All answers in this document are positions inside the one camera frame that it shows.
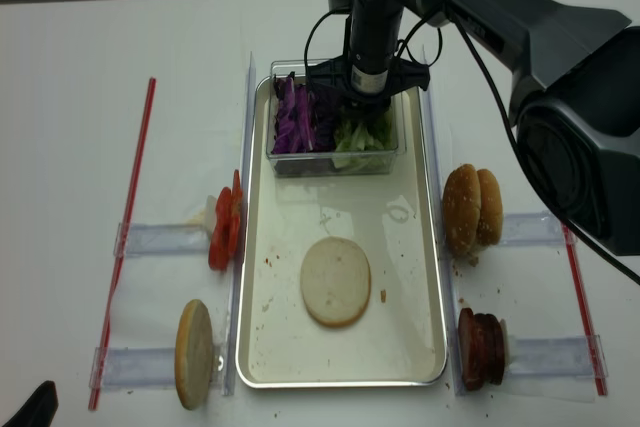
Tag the left red rod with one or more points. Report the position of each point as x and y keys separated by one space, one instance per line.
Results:
x=102 y=348

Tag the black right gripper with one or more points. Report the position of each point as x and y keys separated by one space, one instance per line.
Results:
x=357 y=95

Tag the bun base on tray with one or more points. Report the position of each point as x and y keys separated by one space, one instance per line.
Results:
x=335 y=282

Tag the white pusher block upper left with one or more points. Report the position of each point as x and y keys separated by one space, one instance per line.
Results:
x=210 y=216

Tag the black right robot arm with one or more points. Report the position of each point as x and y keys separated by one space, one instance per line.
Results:
x=574 y=101

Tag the sesame bun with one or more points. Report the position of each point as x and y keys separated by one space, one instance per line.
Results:
x=490 y=223
x=461 y=204

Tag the white pusher block lower right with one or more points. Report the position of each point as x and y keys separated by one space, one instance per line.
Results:
x=507 y=347

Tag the clear rail upper left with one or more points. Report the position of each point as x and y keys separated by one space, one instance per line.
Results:
x=135 y=239

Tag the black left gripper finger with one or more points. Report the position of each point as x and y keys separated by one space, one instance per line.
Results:
x=40 y=408

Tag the sesame bun rear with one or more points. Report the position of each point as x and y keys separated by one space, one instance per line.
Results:
x=490 y=223

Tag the right red rod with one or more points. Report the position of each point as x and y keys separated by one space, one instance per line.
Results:
x=582 y=307

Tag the cream metal tray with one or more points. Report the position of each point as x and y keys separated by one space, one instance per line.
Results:
x=400 y=338

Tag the sesame bun front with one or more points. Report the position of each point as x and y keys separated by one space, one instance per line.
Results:
x=461 y=204

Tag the clear rail lower right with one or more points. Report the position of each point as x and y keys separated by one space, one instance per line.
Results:
x=568 y=357

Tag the clear plastic salad box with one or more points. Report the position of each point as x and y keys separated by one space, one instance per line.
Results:
x=319 y=163

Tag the purple cabbage shreds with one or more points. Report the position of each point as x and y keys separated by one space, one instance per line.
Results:
x=305 y=120

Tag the green lettuce in box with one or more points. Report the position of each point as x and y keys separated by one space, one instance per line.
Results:
x=365 y=144

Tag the clear rail upper right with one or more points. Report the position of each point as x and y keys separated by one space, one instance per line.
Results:
x=534 y=229

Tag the white pusher block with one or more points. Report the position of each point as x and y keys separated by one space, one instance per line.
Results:
x=210 y=216
x=507 y=347

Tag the clear rail lower left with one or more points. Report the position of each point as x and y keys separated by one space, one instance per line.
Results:
x=130 y=369

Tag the clear rail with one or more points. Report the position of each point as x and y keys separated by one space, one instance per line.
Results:
x=135 y=239
x=130 y=369
x=568 y=357
x=534 y=229

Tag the meat patties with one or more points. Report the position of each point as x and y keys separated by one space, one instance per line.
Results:
x=483 y=349

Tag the red rod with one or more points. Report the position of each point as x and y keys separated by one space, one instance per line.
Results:
x=102 y=348
x=582 y=307

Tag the upright bun half left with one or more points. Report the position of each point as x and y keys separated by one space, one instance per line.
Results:
x=194 y=355

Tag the right clear vertical strip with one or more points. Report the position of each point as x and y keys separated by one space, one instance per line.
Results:
x=445 y=271

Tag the tomato slices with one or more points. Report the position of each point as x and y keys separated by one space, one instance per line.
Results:
x=225 y=236

